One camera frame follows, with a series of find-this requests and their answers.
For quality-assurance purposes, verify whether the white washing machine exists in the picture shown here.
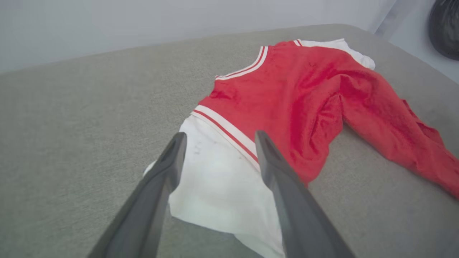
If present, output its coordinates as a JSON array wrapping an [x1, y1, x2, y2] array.
[[369, 0, 459, 85]]

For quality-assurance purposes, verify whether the grey fabric sofa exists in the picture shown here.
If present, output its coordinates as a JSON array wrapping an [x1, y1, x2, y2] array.
[[0, 23, 459, 258]]

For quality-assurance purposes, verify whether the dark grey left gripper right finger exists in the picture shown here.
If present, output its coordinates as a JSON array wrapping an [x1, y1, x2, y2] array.
[[255, 130, 355, 258]]

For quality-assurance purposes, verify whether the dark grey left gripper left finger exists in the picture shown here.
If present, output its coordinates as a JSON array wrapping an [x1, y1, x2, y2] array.
[[88, 132, 188, 258]]

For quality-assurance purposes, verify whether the dark round washing machine door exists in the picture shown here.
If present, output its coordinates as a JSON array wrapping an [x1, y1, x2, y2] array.
[[428, 0, 459, 61]]

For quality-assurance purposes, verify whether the red and white sweatshirt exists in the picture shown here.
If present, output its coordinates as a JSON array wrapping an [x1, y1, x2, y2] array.
[[143, 38, 459, 258]]

